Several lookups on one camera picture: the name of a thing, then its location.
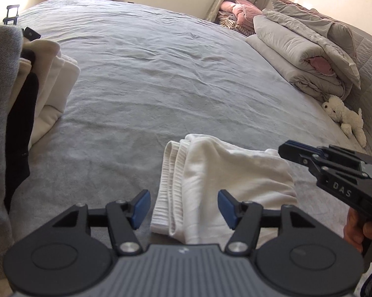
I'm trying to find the right hand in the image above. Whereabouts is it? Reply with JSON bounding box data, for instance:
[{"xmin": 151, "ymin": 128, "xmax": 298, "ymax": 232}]
[{"xmin": 344, "ymin": 208, "xmax": 372, "ymax": 252}]

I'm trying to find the white garment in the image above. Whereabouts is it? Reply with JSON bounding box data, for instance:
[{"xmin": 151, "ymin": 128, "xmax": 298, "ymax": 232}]
[{"xmin": 150, "ymin": 134, "xmax": 298, "ymax": 248}]

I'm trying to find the white plush dog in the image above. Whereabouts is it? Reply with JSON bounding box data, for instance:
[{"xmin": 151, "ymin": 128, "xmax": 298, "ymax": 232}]
[{"xmin": 322, "ymin": 95, "xmax": 367, "ymax": 148}]

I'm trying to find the pink bedding pile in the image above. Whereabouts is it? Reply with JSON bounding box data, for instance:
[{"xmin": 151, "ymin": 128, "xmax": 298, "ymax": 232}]
[{"xmin": 215, "ymin": 0, "xmax": 262, "ymax": 36}]

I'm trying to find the folded grey duvet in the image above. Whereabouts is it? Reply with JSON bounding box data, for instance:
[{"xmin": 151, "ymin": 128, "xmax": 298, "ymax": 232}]
[{"xmin": 246, "ymin": 9, "xmax": 357, "ymax": 102}]

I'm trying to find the black garment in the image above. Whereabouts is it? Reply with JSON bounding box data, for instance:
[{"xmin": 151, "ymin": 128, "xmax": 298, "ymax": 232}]
[{"xmin": 4, "ymin": 72, "xmax": 39, "ymax": 211}]

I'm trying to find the grey quilted headboard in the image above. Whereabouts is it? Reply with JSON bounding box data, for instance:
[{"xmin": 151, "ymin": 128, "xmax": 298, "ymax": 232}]
[{"xmin": 346, "ymin": 26, "xmax": 372, "ymax": 154}]

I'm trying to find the black suitcase handle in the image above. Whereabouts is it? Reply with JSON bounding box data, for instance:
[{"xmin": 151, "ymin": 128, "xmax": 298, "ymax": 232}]
[{"xmin": 3, "ymin": 4, "xmax": 19, "ymax": 25}]

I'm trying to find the cream folded clothes stack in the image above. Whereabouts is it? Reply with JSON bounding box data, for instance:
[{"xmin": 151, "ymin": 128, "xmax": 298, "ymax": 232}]
[{"xmin": 8, "ymin": 38, "xmax": 80, "ymax": 148}]

